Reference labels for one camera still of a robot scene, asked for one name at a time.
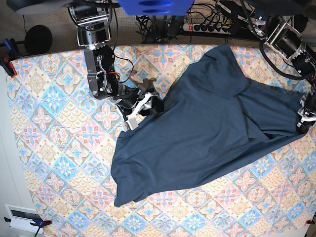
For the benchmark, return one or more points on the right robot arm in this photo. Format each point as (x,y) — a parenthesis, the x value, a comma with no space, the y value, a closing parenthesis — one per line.
(92,19)

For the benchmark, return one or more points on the black round stool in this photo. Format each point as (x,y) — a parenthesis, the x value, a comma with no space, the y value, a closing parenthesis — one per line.
(38,40)

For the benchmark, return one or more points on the blue clamp bottom left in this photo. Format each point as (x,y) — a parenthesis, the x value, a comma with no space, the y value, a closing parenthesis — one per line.
(38,223)

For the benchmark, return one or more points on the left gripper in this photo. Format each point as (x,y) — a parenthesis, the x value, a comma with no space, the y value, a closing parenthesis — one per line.
(307,112)

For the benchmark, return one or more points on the patterned tablecloth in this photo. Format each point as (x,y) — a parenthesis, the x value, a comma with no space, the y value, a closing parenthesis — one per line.
(66,141)

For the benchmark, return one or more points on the dark blue t-shirt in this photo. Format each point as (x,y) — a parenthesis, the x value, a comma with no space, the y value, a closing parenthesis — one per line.
(215,121)

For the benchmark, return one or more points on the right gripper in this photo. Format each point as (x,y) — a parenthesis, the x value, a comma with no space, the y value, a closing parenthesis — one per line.
(127,98)

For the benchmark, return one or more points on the red black clamp left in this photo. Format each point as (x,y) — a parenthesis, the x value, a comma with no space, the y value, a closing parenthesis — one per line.
(8,67)

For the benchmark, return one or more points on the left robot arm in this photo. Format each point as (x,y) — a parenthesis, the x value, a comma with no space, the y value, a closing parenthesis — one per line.
(273,24)

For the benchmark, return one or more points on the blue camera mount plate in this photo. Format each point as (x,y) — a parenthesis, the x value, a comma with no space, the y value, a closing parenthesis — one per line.
(155,7)

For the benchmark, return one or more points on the red clamp bottom right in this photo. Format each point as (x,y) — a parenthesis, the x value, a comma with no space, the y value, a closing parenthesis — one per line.
(310,222)

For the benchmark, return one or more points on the white floor vent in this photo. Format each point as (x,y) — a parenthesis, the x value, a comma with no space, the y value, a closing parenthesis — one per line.
(21,218)

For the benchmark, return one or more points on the white power strip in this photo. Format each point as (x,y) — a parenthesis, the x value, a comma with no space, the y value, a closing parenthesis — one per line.
(205,28)

